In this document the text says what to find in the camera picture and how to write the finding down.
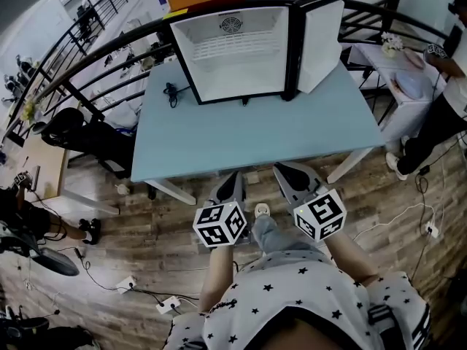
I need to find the vase of pale flowers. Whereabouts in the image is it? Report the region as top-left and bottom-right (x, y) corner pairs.
(381, 31), (404, 58)

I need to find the small pink plate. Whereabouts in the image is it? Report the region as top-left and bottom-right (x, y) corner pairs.
(403, 47), (426, 69)

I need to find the table with grid tablecloth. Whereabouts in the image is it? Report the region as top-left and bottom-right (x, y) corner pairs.
(346, 44), (448, 152)

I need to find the coiled black power cable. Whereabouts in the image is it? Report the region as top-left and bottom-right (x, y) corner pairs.
(163, 82), (190, 109)

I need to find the person's right forearm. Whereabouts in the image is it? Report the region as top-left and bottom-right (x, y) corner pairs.
(323, 231), (380, 287)

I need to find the black equipment stand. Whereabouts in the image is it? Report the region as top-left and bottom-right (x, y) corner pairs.
(0, 227), (80, 277)

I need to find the white star print shirt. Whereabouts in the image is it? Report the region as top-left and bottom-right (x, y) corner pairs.
(163, 249), (433, 350)

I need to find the blue plate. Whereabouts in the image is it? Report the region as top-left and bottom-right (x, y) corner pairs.
(395, 70), (426, 100)

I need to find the white wire shelf rack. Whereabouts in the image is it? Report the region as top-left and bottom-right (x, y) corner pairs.
(190, 31), (282, 63)

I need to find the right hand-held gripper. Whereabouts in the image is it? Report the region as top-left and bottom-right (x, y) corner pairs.
(272, 161), (348, 243)

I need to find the white floor cable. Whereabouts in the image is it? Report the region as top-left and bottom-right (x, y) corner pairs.
(352, 202), (437, 240)

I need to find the light blue table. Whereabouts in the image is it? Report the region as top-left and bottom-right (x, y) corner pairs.
(130, 61), (387, 206)

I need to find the wooden desk with white legs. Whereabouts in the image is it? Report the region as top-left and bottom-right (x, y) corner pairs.
(0, 122), (121, 217)

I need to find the person's left forearm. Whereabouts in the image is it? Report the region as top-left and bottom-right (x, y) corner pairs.
(198, 244), (236, 313)

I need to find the person's blue jeans leg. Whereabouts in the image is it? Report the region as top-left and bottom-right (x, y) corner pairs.
(251, 215), (322, 257)

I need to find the black office chair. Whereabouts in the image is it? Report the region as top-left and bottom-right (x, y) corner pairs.
(39, 107), (136, 180)

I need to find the yellow flower bunch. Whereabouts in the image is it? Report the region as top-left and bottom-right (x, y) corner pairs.
(20, 98), (39, 123)

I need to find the black mini fridge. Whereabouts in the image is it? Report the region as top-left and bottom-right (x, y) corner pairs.
(169, 0), (347, 105)

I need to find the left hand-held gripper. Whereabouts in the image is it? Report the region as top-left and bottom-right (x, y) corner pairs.
(192, 171), (253, 249)

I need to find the black metal railing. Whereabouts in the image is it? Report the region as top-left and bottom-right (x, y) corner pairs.
(1, 0), (467, 149)

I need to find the black harness buckle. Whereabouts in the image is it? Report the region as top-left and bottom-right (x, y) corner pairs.
(367, 304), (397, 333)

